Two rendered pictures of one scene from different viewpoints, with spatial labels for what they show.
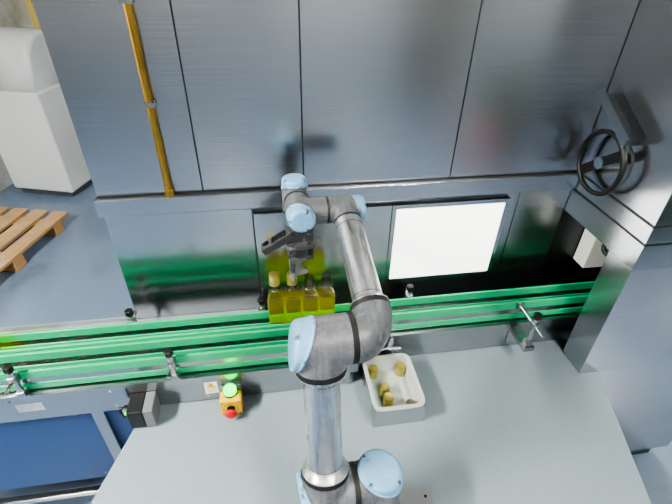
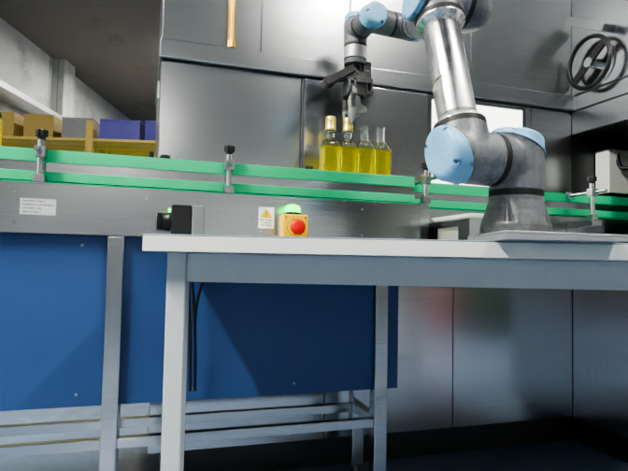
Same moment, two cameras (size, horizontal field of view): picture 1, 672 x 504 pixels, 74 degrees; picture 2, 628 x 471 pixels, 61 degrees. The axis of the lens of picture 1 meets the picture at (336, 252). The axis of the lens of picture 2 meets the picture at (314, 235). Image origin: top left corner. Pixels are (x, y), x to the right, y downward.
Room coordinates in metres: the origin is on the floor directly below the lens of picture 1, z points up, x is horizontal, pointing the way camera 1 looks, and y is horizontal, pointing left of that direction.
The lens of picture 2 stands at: (-0.51, 0.49, 0.70)
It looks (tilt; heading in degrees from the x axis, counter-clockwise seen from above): 3 degrees up; 352
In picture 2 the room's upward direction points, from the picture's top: 1 degrees clockwise
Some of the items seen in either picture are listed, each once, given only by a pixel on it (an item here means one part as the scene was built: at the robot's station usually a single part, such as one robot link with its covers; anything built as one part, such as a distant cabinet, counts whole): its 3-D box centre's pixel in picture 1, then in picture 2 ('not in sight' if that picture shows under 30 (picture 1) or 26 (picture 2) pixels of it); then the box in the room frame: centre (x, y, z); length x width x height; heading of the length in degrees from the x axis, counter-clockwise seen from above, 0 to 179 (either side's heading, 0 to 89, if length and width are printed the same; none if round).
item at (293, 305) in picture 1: (293, 311); (347, 172); (1.15, 0.14, 0.99); 0.06 x 0.06 x 0.21; 9
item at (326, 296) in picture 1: (326, 308); (379, 175); (1.17, 0.03, 0.99); 0.06 x 0.06 x 0.21; 9
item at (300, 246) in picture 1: (298, 239); (356, 79); (1.15, 0.12, 1.29); 0.09 x 0.08 x 0.12; 99
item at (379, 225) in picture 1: (382, 244); (421, 140); (1.34, -0.17, 1.15); 0.90 x 0.03 x 0.34; 99
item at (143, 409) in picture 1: (143, 410); (186, 222); (0.88, 0.62, 0.79); 0.08 x 0.08 x 0.08; 9
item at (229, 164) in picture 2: (170, 370); (230, 168); (0.92, 0.51, 0.94); 0.07 x 0.04 x 0.13; 9
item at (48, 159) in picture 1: (44, 110); not in sight; (4.04, 2.70, 0.70); 0.70 x 0.60 x 1.39; 172
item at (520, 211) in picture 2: not in sight; (515, 213); (0.59, -0.12, 0.82); 0.15 x 0.15 x 0.10
